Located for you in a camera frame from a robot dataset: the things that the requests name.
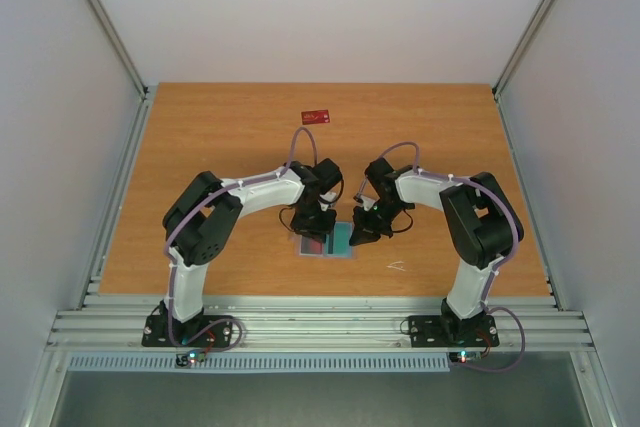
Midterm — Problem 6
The teal card with black stripe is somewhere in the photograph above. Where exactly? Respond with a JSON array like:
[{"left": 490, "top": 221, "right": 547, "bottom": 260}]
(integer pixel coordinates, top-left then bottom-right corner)
[{"left": 324, "top": 222, "right": 353, "bottom": 259}]

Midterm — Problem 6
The red VIP card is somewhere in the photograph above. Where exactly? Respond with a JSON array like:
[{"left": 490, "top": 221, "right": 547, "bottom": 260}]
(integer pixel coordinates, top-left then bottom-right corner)
[
  {"left": 299, "top": 237, "right": 324, "bottom": 257},
  {"left": 301, "top": 109, "right": 330, "bottom": 126}
]

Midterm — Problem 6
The controller circuit board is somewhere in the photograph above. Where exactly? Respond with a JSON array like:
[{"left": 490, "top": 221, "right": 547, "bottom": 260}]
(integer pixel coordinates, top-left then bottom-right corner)
[
  {"left": 449, "top": 350, "right": 486, "bottom": 364},
  {"left": 175, "top": 350, "right": 207, "bottom": 368}
]

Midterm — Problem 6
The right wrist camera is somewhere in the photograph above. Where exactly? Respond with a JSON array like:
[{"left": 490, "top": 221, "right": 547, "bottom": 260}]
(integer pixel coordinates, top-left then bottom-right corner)
[{"left": 354, "top": 193, "right": 376, "bottom": 211}]

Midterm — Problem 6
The left controller circuit board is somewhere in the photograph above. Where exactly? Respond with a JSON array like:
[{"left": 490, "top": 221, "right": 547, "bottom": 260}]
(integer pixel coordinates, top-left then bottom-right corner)
[{"left": 175, "top": 350, "right": 207, "bottom": 368}]

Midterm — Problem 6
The right controller circuit board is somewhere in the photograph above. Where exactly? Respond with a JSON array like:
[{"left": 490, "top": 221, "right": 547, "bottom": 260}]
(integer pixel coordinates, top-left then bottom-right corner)
[{"left": 449, "top": 350, "right": 486, "bottom": 364}]

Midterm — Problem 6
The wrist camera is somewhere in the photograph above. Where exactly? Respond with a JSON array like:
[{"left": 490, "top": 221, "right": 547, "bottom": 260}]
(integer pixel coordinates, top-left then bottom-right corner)
[
  {"left": 354, "top": 193, "right": 376, "bottom": 211},
  {"left": 318, "top": 191, "right": 338, "bottom": 211}
]

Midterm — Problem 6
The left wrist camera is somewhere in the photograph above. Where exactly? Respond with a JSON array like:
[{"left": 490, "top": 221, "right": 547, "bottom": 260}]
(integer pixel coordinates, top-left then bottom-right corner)
[{"left": 318, "top": 191, "right": 338, "bottom": 211}]

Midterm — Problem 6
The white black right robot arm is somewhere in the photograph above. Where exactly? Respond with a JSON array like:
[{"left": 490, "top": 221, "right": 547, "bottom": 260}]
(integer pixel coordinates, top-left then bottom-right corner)
[{"left": 349, "top": 157, "right": 524, "bottom": 344}]

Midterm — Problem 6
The aluminium front rail frame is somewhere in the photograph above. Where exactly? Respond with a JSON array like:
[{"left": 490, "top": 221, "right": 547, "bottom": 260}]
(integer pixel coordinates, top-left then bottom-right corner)
[{"left": 47, "top": 294, "right": 594, "bottom": 352}]

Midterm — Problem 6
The right aluminium frame post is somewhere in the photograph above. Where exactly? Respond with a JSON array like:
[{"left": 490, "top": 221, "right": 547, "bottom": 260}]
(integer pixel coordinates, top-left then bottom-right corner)
[{"left": 492, "top": 0, "right": 557, "bottom": 102}]

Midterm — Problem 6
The grey slotted cable duct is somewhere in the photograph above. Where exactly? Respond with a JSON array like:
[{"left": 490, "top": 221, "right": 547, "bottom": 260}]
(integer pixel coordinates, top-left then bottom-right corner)
[{"left": 67, "top": 352, "right": 450, "bottom": 374}]

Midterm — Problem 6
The aluminium frame post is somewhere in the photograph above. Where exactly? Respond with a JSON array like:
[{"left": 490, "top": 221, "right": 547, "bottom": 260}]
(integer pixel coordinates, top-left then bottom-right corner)
[
  {"left": 55, "top": 0, "right": 151, "bottom": 98},
  {"left": 492, "top": 0, "right": 557, "bottom": 102}
]

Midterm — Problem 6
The left aluminium frame post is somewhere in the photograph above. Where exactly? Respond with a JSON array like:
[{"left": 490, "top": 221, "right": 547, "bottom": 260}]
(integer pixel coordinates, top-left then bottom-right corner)
[{"left": 55, "top": 0, "right": 151, "bottom": 98}]

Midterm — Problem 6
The pink leather card holder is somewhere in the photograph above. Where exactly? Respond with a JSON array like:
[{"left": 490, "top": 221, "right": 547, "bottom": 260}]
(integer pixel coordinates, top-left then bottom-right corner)
[{"left": 297, "top": 222, "right": 354, "bottom": 260}]

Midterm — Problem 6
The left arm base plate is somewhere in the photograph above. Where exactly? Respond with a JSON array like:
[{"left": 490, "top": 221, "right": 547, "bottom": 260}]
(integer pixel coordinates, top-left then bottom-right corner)
[{"left": 141, "top": 301, "right": 238, "bottom": 350}]

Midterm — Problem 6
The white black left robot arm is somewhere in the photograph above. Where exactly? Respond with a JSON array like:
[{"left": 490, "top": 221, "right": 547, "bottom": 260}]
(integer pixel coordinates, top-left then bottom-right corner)
[{"left": 162, "top": 158, "right": 344, "bottom": 345}]

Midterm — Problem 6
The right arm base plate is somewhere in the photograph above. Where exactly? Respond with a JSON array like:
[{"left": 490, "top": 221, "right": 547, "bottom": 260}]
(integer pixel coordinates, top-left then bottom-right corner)
[{"left": 406, "top": 299, "right": 500, "bottom": 349}]

